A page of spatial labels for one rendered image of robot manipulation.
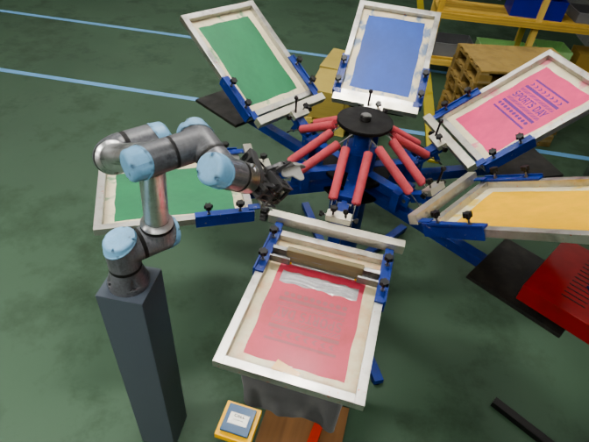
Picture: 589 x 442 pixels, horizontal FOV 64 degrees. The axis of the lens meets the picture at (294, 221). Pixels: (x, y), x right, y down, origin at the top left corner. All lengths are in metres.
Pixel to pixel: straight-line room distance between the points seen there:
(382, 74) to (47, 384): 2.86
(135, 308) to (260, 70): 1.92
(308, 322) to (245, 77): 1.72
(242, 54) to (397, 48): 1.10
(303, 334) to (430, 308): 1.66
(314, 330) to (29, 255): 2.49
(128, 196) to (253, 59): 1.26
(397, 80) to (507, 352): 1.95
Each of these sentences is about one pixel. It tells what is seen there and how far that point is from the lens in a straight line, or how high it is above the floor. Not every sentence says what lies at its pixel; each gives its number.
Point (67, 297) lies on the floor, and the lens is 3.53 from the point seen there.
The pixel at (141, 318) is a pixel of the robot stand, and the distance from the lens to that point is 1.86.
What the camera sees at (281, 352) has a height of 0.95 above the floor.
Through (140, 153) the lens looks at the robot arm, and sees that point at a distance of 1.04.
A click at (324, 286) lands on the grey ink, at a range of 2.14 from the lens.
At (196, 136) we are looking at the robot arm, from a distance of 1.08.
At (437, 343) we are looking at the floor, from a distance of 3.32.
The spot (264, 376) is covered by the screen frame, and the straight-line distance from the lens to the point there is 1.83.
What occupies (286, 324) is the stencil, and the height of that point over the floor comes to 0.96.
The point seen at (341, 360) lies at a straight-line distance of 1.93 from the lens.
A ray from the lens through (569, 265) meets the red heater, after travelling 2.47.
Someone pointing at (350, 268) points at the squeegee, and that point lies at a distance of 2.12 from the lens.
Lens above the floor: 2.57
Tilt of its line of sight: 41 degrees down
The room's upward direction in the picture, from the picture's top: 5 degrees clockwise
